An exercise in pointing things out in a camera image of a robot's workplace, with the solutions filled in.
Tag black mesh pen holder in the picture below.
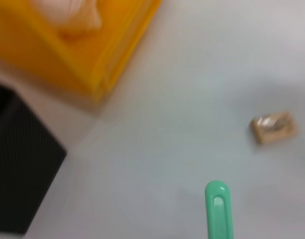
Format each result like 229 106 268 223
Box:
0 82 68 236

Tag beige eraser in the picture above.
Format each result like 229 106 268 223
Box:
249 111 299 145

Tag green and white pen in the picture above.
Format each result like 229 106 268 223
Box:
204 180 234 239

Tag yellow plastic bin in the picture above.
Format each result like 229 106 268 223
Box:
0 0 163 105

